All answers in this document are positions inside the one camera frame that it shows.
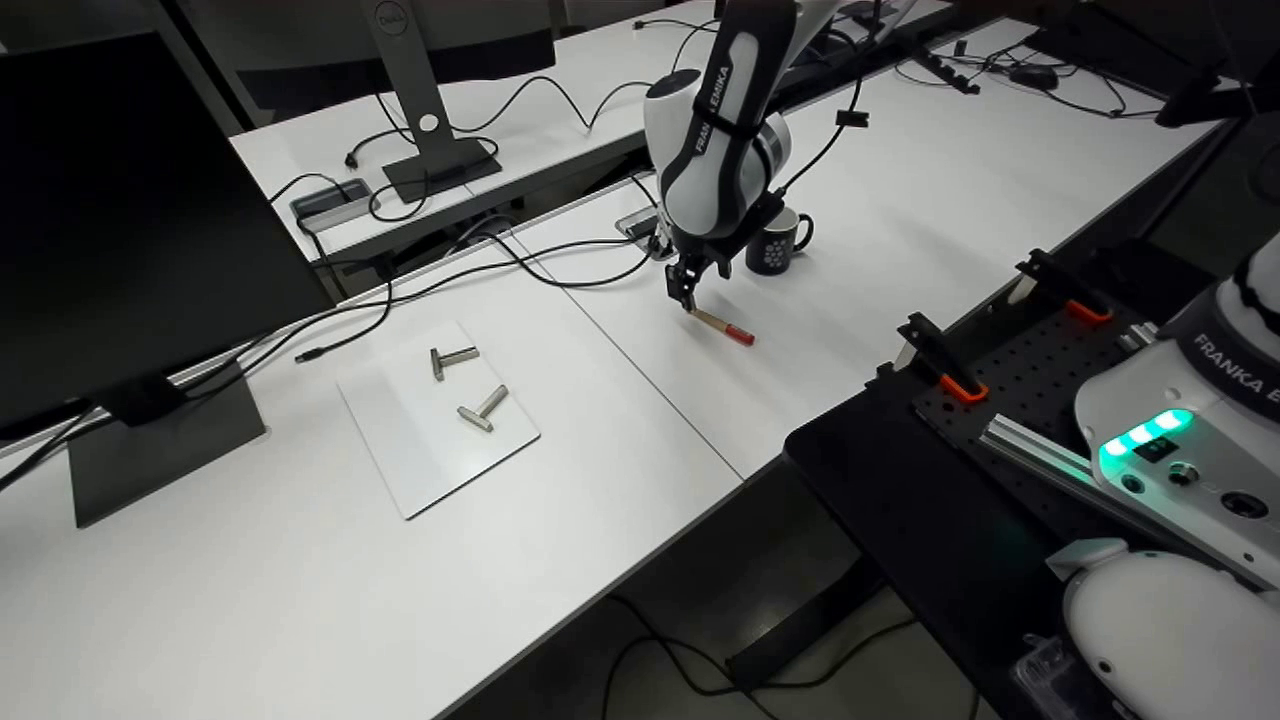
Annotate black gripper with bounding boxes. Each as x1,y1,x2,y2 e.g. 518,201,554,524
661,230,748,317

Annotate tan marker with red cap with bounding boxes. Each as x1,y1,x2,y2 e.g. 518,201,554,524
691,308,758,351

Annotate black mug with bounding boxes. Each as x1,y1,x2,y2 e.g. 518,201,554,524
745,204,818,281

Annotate grey metal bolt piece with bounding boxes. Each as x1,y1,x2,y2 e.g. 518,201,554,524
452,379,515,437

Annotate white rectangular board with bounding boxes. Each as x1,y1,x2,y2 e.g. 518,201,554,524
332,317,545,524

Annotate monitor with silver stand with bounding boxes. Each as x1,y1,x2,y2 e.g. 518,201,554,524
173,0,561,207

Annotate black power strip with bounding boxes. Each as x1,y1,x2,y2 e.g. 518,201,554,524
915,34,986,101
263,169,433,266

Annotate dark table foot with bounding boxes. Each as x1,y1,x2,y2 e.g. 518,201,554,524
721,549,894,691

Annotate black power adapter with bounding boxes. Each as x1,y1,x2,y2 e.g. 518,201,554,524
1002,54,1067,95

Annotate black stand foot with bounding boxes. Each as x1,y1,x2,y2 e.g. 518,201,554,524
1151,66,1261,133

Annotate large black computer monitor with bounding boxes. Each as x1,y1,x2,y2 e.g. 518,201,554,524
0,31,334,531

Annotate silver desk cable hatch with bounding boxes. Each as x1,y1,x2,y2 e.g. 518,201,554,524
610,195,671,256
288,174,374,230

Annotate black looped cable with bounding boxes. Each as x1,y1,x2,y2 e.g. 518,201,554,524
491,169,671,291

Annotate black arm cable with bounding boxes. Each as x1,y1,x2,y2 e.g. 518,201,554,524
763,71,869,195

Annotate black desk cable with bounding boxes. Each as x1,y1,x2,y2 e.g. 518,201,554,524
443,71,661,134

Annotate black clamp with orange handle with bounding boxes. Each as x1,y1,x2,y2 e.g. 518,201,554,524
892,308,994,413
1013,245,1118,330

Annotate long black monitor cable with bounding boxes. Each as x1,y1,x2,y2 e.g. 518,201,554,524
0,230,671,464

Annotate black floor cable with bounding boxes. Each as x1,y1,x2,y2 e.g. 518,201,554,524
596,591,927,720

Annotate black cable with plug end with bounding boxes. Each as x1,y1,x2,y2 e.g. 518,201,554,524
290,195,403,366

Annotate aluminium rail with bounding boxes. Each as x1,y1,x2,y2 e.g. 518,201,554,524
975,407,1116,496

